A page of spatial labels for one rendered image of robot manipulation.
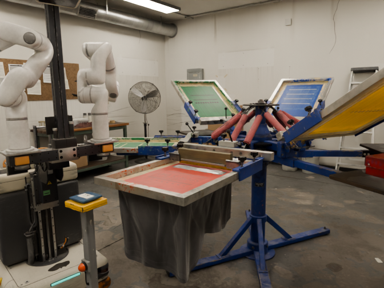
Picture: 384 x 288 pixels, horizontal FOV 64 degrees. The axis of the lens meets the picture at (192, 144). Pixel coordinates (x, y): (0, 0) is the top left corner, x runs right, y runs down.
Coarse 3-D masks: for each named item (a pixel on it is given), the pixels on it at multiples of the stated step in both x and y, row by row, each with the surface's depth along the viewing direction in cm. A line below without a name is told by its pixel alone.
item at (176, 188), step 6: (204, 168) 187; (210, 168) 187; (198, 174) 173; (204, 174) 173; (210, 174) 172; (216, 174) 172; (222, 174) 172; (204, 180) 161; (210, 180) 161; (156, 186) 152; (162, 186) 152; (168, 186) 151; (174, 186) 151; (180, 186) 151; (192, 186) 151; (198, 186) 151; (180, 192) 143
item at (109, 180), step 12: (132, 168) 175; (144, 168) 183; (96, 180) 157; (108, 180) 151; (120, 180) 151; (216, 180) 149; (228, 180) 154; (132, 192) 142; (144, 192) 138; (156, 192) 133; (168, 192) 132; (192, 192) 131; (204, 192) 137; (180, 204) 126
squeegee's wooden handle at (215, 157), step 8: (184, 152) 195; (192, 152) 191; (200, 152) 188; (208, 152) 184; (216, 152) 182; (200, 160) 188; (208, 160) 185; (216, 160) 182; (224, 160) 178; (232, 160) 178
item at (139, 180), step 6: (162, 168) 188; (168, 168) 188; (174, 168) 188; (180, 168) 188; (144, 174) 174; (150, 174) 174; (126, 180) 163; (132, 180) 163; (138, 180) 163; (144, 180) 163; (150, 180) 163; (150, 186) 152
